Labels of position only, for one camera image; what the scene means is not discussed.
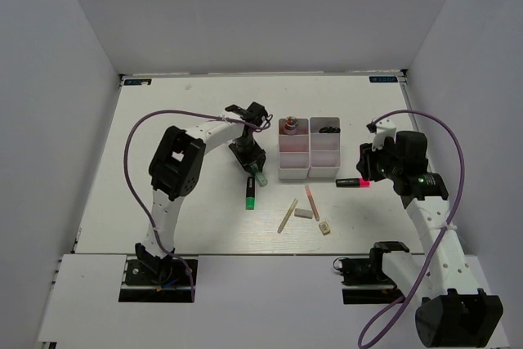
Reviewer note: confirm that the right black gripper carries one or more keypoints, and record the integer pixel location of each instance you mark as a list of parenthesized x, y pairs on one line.
[(367, 157)]

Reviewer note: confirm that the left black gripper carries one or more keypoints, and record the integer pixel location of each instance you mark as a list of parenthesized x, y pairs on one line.
[(257, 156)]

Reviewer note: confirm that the black pink highlighter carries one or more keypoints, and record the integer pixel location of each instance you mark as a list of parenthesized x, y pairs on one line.
[(352, 183)]

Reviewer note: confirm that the black green highlighter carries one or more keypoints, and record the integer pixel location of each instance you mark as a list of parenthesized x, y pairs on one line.
[(250, 193)]

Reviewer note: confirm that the black handled scissors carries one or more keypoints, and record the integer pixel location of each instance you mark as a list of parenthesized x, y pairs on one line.
[(329, 130)]

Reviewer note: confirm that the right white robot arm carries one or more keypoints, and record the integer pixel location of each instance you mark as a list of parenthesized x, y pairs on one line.
[(452, 309)]

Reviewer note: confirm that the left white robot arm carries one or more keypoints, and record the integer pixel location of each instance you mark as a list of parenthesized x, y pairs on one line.
[(176, 166)]

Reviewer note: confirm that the right white organizer tray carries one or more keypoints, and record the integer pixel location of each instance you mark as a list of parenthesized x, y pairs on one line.
[(325, 149)]

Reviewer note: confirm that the yellow pastel pen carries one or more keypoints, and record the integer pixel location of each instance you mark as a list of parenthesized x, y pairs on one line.
[(287, 216)]

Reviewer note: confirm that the pink pastel pen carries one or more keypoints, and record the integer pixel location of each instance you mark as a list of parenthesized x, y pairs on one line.
[(310, 197)]

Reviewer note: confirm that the grey white eraser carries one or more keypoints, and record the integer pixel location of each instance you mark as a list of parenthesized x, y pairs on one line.
[(303, 213)]

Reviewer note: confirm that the small beige eraser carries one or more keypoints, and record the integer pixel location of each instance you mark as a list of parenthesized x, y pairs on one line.
[(324, 228)]

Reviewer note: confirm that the left blue table label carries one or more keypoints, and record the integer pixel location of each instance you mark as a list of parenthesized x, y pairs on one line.
[(137, 82)]

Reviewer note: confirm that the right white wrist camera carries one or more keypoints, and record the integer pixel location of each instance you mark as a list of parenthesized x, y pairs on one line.
[(381, 130)]

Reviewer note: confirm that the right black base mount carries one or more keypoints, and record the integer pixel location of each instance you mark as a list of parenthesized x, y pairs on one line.
[(363, 280)]

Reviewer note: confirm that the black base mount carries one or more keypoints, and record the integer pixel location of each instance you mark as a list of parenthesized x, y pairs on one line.
[(140, 284), (363, 280)]

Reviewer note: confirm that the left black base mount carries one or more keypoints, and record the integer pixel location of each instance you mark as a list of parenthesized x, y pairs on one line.
[(140, 284)]

